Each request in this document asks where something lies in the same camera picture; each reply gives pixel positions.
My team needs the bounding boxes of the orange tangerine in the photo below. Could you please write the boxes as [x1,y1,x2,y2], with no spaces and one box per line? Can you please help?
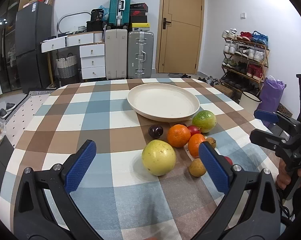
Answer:
[167,124,191,148]
[188,134,206,158]

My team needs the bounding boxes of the white drawer desk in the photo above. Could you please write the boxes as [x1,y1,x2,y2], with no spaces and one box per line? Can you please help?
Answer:
[41,31,106,80]

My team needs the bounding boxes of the beige suitcase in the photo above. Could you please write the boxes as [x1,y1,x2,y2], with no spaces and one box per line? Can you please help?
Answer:
[105,29,128,80]

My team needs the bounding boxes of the white bucket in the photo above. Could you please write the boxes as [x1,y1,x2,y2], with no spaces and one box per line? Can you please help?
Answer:
[239,92,262,115]

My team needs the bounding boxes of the purple bag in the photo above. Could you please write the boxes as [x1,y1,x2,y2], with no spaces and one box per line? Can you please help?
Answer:
[257,76,287,128]

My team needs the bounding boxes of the wooden shoe rack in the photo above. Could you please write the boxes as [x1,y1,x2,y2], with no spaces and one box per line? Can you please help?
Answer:
[221,38,270,90]

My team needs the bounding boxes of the black refrigerator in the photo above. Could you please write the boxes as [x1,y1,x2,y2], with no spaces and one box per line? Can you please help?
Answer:
[15,2,52,93]

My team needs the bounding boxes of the red tomato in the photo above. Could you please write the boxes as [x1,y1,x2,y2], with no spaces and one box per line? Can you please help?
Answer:
[225,156,233,165]
[187,125,201,136]

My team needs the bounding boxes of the yellow round fruit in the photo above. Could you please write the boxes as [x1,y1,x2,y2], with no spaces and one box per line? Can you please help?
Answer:
[141,140,176,177]

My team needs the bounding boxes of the teal suitcase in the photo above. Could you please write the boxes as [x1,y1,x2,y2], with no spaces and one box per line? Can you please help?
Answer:
[107,0,130,29]

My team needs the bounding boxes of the silver suitcase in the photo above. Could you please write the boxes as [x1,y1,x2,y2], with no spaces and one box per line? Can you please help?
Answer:
[127,31,154,79]

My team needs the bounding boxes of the woven laundry basket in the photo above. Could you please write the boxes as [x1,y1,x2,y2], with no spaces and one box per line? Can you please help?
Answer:
[56,53,78,86]

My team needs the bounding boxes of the dark purple plum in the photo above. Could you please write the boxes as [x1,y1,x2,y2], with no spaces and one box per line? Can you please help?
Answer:
[148,125,164,139]

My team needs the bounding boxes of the right hand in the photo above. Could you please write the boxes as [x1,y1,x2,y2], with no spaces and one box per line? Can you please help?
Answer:
[276,159,301,190]

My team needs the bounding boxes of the stacked black shoe boxes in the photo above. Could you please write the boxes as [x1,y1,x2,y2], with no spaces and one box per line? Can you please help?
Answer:
[130,3,148,23]

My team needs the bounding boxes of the cream round plate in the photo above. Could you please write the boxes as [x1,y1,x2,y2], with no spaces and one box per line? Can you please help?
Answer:
[127,83,200,122]

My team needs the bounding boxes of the green passion fruit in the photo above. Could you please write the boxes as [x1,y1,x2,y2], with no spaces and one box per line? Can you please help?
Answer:
[192,110,217,133]

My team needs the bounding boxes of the wooden door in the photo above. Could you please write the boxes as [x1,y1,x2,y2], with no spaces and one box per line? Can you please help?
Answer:
[156,0,204,74]

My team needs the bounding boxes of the yellow shoe box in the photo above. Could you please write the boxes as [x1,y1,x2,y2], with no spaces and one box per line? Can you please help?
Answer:
[131,23,151,31]

